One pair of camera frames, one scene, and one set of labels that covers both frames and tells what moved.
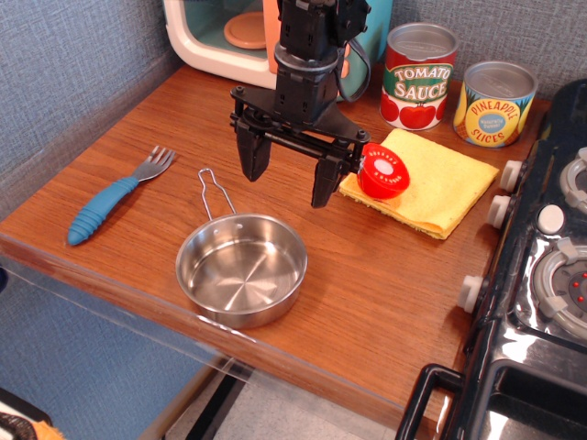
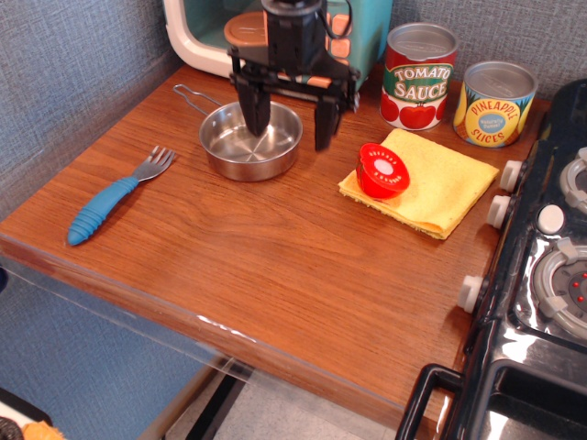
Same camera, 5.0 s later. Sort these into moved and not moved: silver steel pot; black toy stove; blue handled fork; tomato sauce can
Moved: silver steel pot
Not moved: blue handled fork; tomato sauce can; black toy stove
